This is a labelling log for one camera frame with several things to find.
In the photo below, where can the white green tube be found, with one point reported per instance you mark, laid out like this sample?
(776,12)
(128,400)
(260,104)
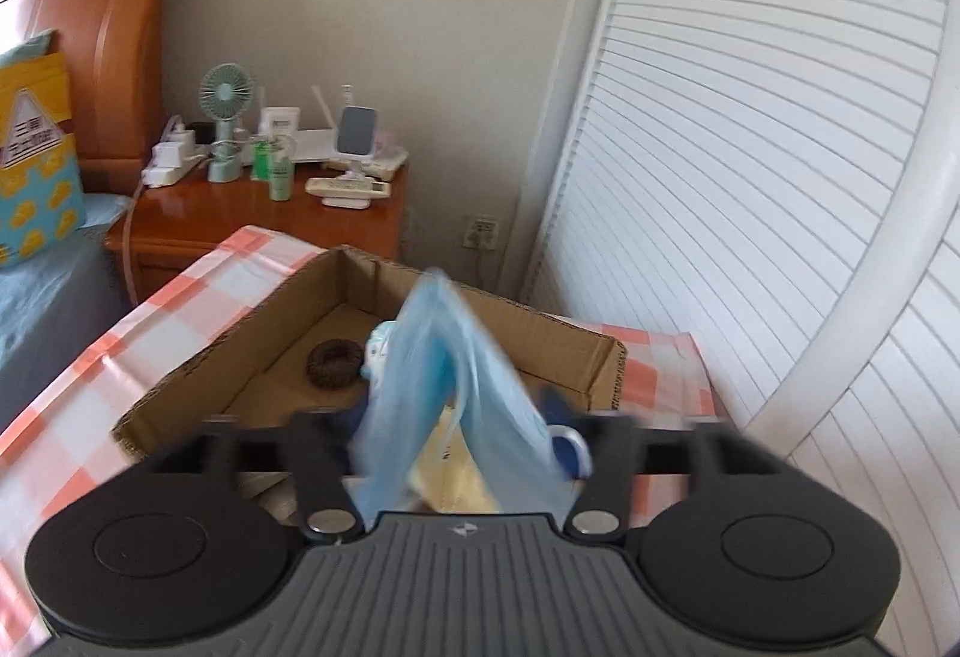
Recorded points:
(281,173)

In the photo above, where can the grey blue bed blanket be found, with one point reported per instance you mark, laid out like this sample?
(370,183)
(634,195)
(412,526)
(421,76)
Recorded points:
(52,327)

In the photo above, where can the blue white plush toy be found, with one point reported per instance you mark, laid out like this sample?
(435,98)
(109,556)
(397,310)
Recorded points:
(381,346)

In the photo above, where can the green desk fan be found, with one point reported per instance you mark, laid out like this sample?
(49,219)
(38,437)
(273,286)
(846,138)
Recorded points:
(223,94)

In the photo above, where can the wooden nightstand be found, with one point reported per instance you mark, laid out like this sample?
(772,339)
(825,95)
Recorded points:
(225,214)

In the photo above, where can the brown hair scrunchie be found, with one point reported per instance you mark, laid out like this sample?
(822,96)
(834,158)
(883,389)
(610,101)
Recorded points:
(319,372)

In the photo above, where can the pink white checkered tablecloth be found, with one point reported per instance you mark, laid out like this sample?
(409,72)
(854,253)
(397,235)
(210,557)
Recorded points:
(82,387)

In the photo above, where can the blue yellow cushion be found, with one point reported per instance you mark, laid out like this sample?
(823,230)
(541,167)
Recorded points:
(37,177)

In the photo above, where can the green bottle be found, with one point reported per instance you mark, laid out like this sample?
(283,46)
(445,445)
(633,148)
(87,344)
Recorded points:
(260,158)

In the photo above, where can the small white box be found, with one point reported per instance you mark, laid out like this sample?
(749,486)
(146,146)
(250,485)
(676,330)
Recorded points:
(281,121)

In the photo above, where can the white remote control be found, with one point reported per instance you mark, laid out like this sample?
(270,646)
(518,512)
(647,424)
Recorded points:
(349,187)

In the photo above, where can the blue face mask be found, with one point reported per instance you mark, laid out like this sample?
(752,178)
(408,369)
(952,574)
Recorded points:
(427,357)

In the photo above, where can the white louvered closet door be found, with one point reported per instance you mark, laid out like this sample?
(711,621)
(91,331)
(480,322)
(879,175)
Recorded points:
(750,139)

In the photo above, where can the wooden headboard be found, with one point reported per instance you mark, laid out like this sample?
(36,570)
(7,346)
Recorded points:
(97,27)

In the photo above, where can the brown cardboard box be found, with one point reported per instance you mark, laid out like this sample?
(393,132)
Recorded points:
(525,334)

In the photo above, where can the white router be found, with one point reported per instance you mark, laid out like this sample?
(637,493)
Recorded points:
(315,143)

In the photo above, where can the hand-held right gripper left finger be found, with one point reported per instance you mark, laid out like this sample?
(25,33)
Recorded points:
(315,454)

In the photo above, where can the wall power socket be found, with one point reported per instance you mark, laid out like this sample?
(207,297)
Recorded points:
(484,233)

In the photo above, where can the white power strip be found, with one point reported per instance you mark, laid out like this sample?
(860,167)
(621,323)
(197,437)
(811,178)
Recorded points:
(169,166)

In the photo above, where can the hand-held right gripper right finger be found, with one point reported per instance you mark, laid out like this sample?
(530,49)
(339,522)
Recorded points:
(555,411)

